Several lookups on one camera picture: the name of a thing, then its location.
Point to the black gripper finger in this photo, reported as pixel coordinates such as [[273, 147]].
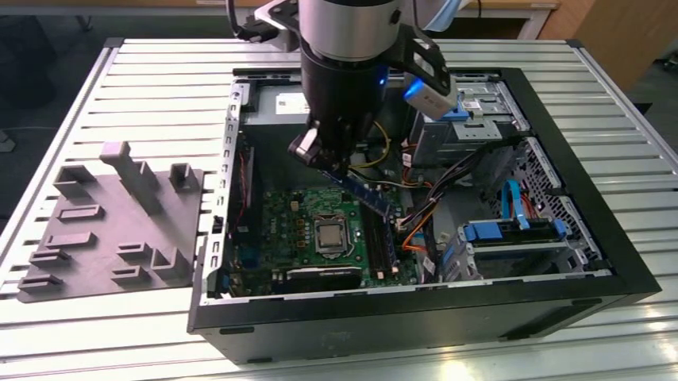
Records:
[[348, 162], [310, 148]]

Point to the black RAM stick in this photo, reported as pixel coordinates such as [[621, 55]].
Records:
[[367, 196], [389, 246]]

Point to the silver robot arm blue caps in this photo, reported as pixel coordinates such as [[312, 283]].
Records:
[[350, 28]]

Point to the black empty RAM slot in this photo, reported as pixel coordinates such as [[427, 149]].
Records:
[[376, 246]]

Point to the grey power supply unit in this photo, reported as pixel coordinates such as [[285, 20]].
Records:
[[270, 151]]

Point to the green motherboard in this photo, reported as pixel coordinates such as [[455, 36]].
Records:
[[286, 206]]

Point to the silver CPU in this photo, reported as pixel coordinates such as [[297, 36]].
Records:
[[332, 235]]

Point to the thin metal locking lever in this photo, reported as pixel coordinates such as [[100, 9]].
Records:
[[352, 248]]

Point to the blue plastic drive carrier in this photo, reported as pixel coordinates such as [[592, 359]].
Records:
[[459, 115]]

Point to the grey metal drive cage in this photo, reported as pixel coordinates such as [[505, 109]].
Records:
[[477, 131]]

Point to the black graphics card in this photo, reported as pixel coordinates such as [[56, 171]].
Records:
[[324, 279]]

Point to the hard disk in blue carrier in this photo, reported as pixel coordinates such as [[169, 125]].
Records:
[[488, 231]]

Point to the grey metal disk bay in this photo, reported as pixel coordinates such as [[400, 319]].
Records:
[[520, 247]]

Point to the grey plastic parts rack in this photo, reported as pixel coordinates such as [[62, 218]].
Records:
[[122, 222]]

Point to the white-legged wooden desk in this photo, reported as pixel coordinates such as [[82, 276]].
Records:
[[535, 24]]

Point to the black open PC case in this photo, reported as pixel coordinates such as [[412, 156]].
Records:
[[372, 333]]

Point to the wooden cabinet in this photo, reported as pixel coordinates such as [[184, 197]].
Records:
[[609, 35]]

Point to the grey metal stand foot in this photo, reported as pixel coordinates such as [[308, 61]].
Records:
[[6, 145]]

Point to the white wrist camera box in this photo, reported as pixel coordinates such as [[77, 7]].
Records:
[[432, 101]]

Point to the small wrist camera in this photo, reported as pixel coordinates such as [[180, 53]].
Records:
[[270, 24]]

